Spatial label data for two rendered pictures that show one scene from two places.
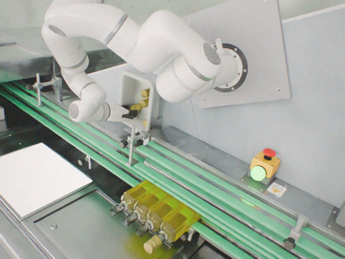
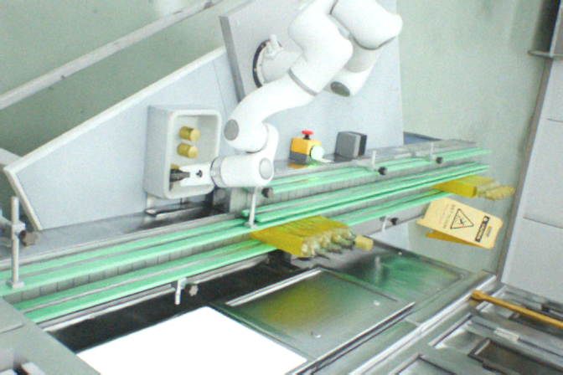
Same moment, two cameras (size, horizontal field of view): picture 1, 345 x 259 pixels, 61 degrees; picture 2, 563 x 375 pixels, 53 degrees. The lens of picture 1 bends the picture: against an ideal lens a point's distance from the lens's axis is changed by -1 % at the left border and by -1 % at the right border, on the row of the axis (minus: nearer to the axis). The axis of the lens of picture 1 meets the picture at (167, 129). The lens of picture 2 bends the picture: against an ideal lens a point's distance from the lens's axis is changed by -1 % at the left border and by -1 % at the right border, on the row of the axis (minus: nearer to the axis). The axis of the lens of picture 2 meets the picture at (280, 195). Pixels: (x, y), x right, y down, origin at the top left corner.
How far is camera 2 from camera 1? 177 cm
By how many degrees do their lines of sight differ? 82
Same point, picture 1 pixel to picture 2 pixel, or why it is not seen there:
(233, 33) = (272, 27)
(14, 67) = not seen: outside the picture
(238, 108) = not seen: hidden behind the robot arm
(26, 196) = (257, 361)
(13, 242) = (354, 362)
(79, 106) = (269, 157)
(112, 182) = (189, 304)
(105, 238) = (322, 302)
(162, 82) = (360, 77)
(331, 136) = (326, 98)
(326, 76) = not seen: hidden behind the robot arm
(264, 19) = (291, 10)
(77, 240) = (332, 318)
